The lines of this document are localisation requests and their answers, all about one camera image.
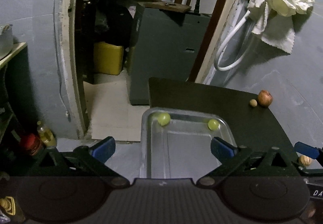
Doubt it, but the red capped jar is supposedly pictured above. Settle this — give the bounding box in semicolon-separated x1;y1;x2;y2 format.
20;133;43;156

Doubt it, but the small brown nut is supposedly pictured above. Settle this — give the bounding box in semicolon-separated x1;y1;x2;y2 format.
249;99;257;107

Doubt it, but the green tomato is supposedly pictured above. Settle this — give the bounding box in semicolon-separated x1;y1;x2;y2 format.
208;119;219;131
157;113;171;126

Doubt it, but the oil bottle on floor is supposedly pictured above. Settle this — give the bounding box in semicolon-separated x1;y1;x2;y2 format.
37;121;57;147

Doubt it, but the white hose loop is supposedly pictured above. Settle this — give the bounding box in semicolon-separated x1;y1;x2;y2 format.
213;10;253;72

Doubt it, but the dark grey cabinet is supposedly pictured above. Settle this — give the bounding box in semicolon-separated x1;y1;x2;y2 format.
127;3;210;105

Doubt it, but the white cloth on wall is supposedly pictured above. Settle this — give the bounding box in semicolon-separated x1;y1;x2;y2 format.
247;0;315;54

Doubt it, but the metal tray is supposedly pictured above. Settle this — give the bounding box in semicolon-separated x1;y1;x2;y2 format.
140;108;236;181

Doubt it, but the yellow jerrycan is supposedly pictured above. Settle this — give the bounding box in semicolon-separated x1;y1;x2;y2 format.
94;42;124;75

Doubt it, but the reddish apple at corner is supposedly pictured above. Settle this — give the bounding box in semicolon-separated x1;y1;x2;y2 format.
258;90;273;107

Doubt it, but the brown round fruit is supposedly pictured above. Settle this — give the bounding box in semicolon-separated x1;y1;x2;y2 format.
299;155;313;167

